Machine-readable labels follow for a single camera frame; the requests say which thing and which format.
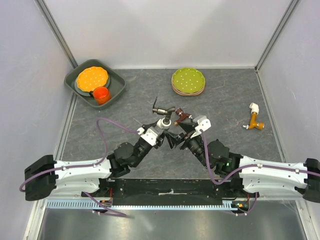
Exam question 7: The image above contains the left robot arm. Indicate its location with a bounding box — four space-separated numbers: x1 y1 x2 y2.
19 118 172 201

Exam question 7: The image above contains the orange mug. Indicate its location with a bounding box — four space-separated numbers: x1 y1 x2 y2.
89 86 112 105

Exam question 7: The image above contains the orange faucet with white elbow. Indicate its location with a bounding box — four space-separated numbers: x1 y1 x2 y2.
242 102 265 130

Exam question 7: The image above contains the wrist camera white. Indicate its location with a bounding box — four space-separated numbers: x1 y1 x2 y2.
188 115 211 139
137 126 160 147

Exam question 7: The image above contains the dark grey metal faucet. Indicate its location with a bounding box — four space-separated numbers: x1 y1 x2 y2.
152 96 176 125

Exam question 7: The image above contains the green polka dot plate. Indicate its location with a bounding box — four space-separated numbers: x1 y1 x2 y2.
171 67 206 85

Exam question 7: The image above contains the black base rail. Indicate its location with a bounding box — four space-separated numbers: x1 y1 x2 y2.
108 178 237 207

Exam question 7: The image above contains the dark green square tray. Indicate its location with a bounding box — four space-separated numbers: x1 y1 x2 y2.
64 59 126 110

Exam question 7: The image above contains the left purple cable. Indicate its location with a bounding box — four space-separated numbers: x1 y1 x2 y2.
19 117 141 217

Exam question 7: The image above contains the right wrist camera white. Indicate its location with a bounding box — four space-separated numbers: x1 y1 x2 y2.
188 115 211 139

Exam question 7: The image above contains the maroon faucet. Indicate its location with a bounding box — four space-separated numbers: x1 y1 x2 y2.
174 108 192 126

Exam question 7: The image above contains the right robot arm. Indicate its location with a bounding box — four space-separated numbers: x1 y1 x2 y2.
165 117 320 203

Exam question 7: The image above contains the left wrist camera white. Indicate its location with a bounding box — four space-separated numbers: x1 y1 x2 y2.
137 126 160 147

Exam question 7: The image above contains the white pvc elbow fitting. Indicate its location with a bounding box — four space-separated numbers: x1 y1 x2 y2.
156 118 172 130

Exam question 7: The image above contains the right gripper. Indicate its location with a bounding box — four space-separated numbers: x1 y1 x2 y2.
162 121 211 169

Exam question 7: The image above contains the orange polka dot plate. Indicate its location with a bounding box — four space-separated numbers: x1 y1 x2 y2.
75 66 109 93

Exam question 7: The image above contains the grey-green plate under orange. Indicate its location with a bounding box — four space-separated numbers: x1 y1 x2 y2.
74 72 110 97

